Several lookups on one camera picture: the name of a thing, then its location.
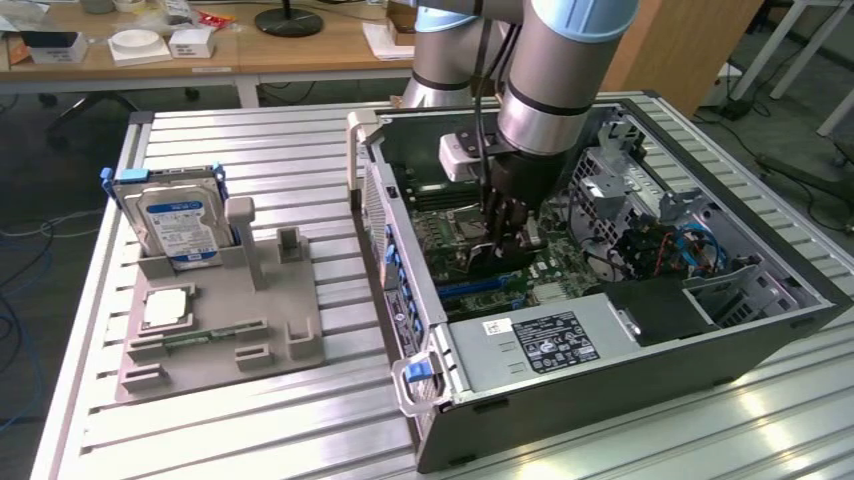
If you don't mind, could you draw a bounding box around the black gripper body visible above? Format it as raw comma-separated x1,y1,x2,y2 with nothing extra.
489,148,569,211

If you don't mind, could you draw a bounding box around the blue expansion slot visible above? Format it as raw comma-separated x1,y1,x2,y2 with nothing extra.
436,273,523,297

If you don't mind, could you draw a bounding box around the CPU socket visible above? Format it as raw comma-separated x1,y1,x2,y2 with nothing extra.
449,205,485,242

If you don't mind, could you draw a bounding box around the green motherboard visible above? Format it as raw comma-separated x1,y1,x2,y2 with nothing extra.
399,169,606,321

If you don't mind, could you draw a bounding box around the metal drive cage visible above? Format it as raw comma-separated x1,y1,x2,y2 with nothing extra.
571,118,672,251

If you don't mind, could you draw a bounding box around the silver chipset heatsink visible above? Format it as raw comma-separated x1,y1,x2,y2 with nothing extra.
531,283,572,303

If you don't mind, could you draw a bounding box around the black plastic shroud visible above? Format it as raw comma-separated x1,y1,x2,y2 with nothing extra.
603,279,719,349

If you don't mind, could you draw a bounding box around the grey power supply unit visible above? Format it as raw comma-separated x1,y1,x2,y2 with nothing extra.
445,292,642,394

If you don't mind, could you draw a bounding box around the wooden cabinet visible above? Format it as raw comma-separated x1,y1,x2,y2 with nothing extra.
599,0,766,116

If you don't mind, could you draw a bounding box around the white paper stack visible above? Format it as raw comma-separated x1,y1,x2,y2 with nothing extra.
361,20,416,61

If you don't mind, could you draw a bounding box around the open black PC case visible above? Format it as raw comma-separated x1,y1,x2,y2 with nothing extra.
345,97,854,475

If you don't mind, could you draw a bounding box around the cardboard box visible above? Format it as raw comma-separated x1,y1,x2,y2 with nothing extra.
385,0,419,32

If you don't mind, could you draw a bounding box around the wooden desk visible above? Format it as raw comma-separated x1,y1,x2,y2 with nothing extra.
0,0,428,109

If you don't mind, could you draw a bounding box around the black lamp base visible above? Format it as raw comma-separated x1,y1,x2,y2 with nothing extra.
253,0,325,39

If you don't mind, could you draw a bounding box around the hard disk in blue caddy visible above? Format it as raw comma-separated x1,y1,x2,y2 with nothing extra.
98,162,232,274

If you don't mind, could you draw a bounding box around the green RAM stick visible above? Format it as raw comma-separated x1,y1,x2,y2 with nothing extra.
163,324,259,349

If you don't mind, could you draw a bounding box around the silver CPU chip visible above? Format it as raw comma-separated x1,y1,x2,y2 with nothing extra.
142,289,192,330

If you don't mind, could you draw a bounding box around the grey parts rack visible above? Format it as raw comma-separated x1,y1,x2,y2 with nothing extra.
116,197,328,404

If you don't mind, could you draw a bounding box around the small white labelled box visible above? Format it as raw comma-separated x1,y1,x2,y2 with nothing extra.
165,27,216,59

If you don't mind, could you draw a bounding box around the white round moulded part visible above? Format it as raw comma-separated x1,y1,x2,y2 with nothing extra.
105,28,173,67

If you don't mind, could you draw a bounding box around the white box with black top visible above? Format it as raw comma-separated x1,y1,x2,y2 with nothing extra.
17,30,89,65

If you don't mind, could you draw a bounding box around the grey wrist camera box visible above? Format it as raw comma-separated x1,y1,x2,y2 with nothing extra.
437,132,499,182

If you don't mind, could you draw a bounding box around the black camera cable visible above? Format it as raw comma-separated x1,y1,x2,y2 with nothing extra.
469,19,523,202

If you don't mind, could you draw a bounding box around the black wire bundle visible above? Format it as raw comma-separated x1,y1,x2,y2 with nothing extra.
583,224,675,281

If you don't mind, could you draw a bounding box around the blue wire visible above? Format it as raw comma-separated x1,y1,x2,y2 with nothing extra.
676,227,728,276

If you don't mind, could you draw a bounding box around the white table frame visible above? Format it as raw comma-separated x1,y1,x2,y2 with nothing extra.
730,0,854,136

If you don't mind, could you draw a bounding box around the blue floor cable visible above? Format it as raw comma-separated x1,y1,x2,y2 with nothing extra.
0,234,58,434

